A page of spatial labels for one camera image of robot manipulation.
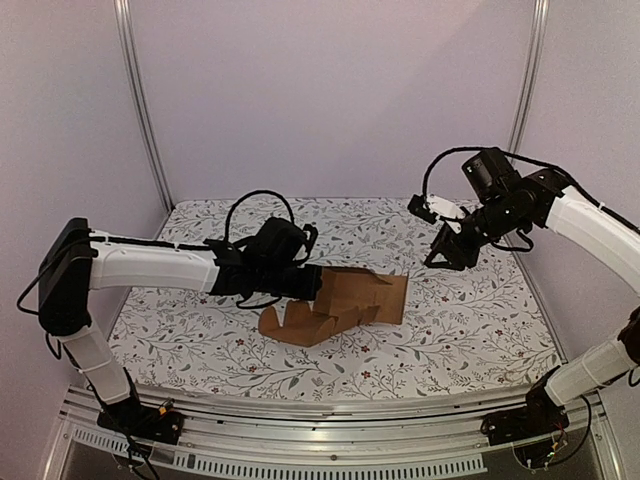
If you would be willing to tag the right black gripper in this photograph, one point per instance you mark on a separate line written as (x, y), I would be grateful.
(458, 239)

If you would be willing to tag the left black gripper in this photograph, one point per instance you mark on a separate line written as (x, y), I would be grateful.
(311, 287)

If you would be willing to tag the brown cardboard box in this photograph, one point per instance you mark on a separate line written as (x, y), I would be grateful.
(348, 298)

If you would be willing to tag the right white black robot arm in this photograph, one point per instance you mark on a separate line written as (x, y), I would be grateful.
(614, 242)

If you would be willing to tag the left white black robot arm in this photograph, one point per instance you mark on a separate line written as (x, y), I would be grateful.
(82, 260)

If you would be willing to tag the floral patterned table mat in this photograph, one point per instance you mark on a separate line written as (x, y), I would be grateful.
(383, 327)

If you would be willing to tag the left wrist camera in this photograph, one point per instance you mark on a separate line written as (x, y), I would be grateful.
(311, 233)

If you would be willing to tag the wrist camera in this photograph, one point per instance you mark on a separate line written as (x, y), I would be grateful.
(431, 209)
(311, 233)

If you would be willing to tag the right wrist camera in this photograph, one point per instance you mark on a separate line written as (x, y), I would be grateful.
(431, 209)

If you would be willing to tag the front aluminium rail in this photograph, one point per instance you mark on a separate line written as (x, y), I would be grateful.
(435, 437)

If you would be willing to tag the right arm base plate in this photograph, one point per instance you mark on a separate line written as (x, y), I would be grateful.
(512, 425)

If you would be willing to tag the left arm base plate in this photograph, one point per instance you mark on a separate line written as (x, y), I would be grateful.
(140, 422)

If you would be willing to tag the right aluminium frame post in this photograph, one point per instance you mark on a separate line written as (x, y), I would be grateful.
(531, 69)

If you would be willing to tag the aluminium frame post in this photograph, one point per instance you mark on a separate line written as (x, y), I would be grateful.
(531, 69)
(126, 35)

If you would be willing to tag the left aluminium frame post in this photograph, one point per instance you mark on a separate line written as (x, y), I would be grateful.
(126, 35)

